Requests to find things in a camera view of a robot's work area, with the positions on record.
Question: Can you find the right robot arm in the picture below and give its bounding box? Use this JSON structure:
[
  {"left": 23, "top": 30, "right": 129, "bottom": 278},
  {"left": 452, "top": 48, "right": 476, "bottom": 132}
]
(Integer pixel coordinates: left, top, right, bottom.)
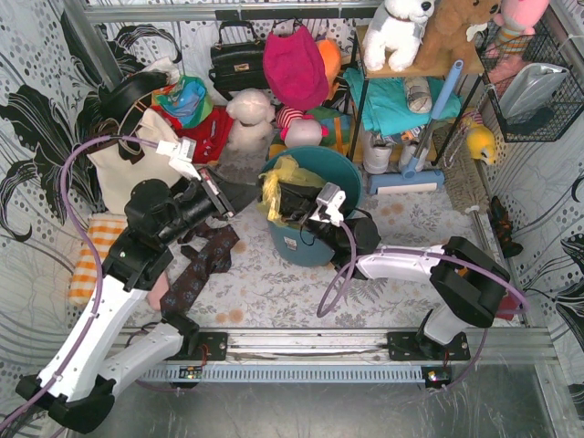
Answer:
[{"left": 258, "top": 171, "right": 509, "bottom": 360}]

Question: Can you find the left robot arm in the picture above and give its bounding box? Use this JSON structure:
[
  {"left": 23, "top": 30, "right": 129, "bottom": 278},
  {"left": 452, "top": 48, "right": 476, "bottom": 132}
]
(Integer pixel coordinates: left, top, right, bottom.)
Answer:
[{"left": 16, "top": 167, "right": 259, "bottom": 433}]

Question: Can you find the brown teddy bear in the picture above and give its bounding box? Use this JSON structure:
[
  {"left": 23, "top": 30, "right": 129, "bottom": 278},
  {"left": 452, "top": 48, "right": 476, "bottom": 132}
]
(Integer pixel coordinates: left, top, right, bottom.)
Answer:
[{"left": 415, "top": 0, "right": 500, "bottom": 74}]

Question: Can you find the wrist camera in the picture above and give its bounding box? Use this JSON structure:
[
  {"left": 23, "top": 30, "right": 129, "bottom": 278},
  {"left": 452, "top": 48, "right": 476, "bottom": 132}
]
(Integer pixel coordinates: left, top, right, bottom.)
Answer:
[
  {"left": 156, "top": 138, "right": 202, "bottom": 181},
  {"left": 309, "top": 182, "right": 346, "bottom": 227}
]

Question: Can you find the orange checkered cloth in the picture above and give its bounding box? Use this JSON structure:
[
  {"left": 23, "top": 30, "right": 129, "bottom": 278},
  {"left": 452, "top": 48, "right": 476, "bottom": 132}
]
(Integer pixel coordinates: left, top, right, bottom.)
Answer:
[{"left": 68, "top": 214, "right": 127, "bottom": 307}]

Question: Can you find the white plush lamb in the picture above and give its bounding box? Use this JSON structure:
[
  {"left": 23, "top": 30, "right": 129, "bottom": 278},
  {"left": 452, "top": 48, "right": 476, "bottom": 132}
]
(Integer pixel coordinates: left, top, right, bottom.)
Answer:
[{"left": 226, "top": 89, "right": 276, "bottom": 152}]

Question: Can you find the blue flat mop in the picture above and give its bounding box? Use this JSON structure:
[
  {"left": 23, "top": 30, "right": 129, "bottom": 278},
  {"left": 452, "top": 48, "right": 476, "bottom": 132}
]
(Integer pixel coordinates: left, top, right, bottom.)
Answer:
[{"left": 369, "top": 59, "right": 464, "bottom": 194}]

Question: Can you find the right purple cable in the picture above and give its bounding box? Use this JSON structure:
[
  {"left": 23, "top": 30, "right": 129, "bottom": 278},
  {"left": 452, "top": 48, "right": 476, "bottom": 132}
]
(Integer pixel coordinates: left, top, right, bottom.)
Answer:
[{"left": 316, "top": 218, "right": 530, "bottom": 393}]

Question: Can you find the yellow plush duck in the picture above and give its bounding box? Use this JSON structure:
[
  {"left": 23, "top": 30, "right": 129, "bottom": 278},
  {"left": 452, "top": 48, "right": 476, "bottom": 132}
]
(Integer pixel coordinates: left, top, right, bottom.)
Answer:
[{"left": 462, "top": 111, "right": 495, "bottom": 165}]

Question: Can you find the pink plush toy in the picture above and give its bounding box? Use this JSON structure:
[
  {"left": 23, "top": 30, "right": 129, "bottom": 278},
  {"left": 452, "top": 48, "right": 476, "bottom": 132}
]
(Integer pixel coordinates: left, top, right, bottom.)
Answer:
[{"left": 493, "top": 0, "right": 549, "bottom": 48}]

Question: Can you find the teal folded towel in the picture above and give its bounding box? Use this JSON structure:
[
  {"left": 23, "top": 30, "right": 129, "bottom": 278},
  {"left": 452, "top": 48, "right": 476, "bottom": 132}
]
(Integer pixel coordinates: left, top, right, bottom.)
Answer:
[{"left": 343, "top": 68, "right": 462, "bottom": 136}]

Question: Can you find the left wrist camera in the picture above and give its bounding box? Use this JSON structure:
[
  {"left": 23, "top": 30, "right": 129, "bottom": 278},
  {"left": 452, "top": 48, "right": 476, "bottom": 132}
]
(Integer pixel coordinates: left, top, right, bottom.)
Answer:
[{"left": 156, "top": 138, "right": 202, "bottom": 181}]

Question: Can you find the pink plush pig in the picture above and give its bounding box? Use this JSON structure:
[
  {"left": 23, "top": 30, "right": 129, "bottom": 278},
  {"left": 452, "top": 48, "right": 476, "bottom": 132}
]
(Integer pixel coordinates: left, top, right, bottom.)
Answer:
[{"left": 276, "top": 106, "right": 329, "bottom": 148}]

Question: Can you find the black wire basket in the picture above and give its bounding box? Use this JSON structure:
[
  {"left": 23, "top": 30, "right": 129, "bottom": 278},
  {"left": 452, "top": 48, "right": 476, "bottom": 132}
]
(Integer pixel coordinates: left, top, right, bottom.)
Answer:
[{"left": 476, "top": 22, "right": 583, "bottom": 142}]

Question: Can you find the pink fuzzy case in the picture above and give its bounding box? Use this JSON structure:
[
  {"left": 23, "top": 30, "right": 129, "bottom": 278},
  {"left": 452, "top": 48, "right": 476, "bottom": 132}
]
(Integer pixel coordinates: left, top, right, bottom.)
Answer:
[{"left": 147, "top": 275, "right": 170, "bottom": 311}]

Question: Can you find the purple cable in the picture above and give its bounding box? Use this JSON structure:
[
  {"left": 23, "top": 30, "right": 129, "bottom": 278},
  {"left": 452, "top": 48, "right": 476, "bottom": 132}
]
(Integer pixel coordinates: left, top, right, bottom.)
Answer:
[
  {"left": 316, "top": 218, "right": 530, "bottom": 393},
  {"left": 0, "top": 134, "right": 161, "bottom": 430}
]

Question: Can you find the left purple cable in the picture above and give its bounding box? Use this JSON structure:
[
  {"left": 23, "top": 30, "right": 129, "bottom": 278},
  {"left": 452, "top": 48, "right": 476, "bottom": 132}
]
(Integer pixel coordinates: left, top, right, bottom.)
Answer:
[{"left": 0, "top": 134, "right": 161, "bottom": 430}]

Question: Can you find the orange plush toy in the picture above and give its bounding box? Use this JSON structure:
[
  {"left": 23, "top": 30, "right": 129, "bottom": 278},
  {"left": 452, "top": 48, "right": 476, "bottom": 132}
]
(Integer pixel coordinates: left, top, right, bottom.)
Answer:
[{"left": 317, "top": 39, "right": 341, "bottom": 98}]

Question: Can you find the black leather handbag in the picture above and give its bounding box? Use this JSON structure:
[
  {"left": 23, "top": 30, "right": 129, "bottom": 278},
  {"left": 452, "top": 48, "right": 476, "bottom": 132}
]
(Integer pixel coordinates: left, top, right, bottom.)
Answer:
[{"left": 208, "top": 20, "right": 269, "bottom": 101}]

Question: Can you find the brown floral necktie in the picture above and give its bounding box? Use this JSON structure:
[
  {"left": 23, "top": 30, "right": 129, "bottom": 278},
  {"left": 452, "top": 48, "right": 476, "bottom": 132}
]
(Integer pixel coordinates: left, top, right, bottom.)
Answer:
[{"left": 161, "top": 223, "right": 239, "bottom": 318}]

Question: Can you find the yellow trash bag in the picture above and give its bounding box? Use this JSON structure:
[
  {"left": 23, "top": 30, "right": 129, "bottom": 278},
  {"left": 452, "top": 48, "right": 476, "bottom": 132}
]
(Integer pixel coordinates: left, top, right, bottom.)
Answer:
[{"left": 257, "top": 155, "right": 326, "bottom": 226}]

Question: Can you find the red garment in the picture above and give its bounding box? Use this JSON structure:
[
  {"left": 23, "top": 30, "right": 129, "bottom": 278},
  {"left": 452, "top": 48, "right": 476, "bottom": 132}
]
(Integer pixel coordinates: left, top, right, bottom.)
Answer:
[{"left": 175, "top": 106, "right": 234, "bottom": 164}]

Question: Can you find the cream canvas tote bag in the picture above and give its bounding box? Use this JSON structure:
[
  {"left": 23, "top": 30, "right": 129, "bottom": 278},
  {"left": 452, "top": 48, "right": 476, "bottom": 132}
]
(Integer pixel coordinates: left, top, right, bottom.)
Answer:
[{"left": 89, "top": 109, "right": 182, "bottom": 215}]

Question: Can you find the wooden metal shelf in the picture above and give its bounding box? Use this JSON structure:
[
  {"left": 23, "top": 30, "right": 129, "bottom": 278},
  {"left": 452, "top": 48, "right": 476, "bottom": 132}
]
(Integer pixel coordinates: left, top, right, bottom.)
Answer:
[{"left": 344, "top": 24, "right": 485, "bottom": 169}]

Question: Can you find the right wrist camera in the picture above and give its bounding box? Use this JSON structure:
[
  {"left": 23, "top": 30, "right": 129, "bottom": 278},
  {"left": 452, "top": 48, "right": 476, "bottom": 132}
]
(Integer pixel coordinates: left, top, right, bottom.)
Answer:
[{"left": 309, "top": 182, "right": 346, "bottom": 227}]

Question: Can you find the black hat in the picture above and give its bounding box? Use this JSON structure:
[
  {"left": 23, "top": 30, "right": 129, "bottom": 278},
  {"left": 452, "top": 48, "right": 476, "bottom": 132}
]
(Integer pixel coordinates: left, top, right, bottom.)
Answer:
[{"left": 99, "top": 71, "right": 169, "bottom": 121}]

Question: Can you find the rainbow striped cloth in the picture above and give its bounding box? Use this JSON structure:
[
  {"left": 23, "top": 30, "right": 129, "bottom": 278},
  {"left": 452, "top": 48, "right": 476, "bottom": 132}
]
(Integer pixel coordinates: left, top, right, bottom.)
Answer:
[{"left": 268, "top": 107, "right": 352, "bottom": 161}]

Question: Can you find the white plush dog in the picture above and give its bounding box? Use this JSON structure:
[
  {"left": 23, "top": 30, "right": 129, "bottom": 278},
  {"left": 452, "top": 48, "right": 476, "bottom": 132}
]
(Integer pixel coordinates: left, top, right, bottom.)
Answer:
[{"left": 362, "top": 0, "right": 434, "bottom": 72}]

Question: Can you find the magenta fabric bag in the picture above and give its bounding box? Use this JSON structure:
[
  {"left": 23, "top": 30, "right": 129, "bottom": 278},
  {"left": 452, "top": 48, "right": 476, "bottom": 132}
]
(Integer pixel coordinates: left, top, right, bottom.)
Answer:
[{"left": 263, "top": 25, "right": 329, "bottom": 111}]

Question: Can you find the teal trash bin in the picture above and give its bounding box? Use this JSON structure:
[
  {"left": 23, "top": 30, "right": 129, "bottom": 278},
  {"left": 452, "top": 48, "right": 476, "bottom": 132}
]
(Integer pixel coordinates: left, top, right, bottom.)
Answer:
[{"left": 259, "top": 145, "right": 364, "bottom": 267}]

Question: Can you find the silver foil pouch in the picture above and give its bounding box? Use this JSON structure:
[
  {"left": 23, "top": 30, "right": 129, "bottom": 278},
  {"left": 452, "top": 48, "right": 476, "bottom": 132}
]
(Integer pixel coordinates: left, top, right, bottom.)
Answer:
[{"left": 499, "top": 63, "right": 569, "bottom": 119}]

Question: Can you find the white sneaker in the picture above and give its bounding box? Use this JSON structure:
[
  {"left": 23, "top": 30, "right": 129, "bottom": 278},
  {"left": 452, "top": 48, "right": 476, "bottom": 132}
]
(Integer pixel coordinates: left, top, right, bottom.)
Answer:
[{"left": 363, "top": 144, "right": 392, "bottom": 174}]

